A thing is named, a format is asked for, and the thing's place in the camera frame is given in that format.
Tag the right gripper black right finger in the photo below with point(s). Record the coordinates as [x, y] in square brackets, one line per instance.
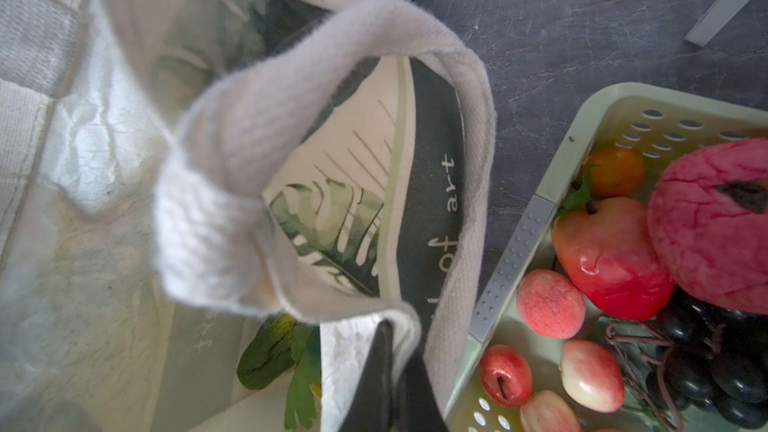
[417, 409]

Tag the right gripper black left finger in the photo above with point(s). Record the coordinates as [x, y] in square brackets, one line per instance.
[371, 408]

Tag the green leafy vegetable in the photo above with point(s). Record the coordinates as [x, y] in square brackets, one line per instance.
[282, 345]

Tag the cream canvas grocery bag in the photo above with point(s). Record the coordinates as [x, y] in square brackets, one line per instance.
[175, 172]

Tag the large red apple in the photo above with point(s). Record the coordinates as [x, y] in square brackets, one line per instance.
[606, 251]

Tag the black grape bunch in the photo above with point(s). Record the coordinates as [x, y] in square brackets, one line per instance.
[716, 361]

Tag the small orange tangerine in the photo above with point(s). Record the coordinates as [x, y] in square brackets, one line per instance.
[615, 171]

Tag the pink wrinkled apple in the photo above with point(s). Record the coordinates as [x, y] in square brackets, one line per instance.
[707, 219]

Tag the green plastic fruit basket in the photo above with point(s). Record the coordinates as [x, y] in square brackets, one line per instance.
[659, 123]

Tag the white wooden two-tier shelf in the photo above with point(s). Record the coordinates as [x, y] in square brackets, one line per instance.
[714, 20]

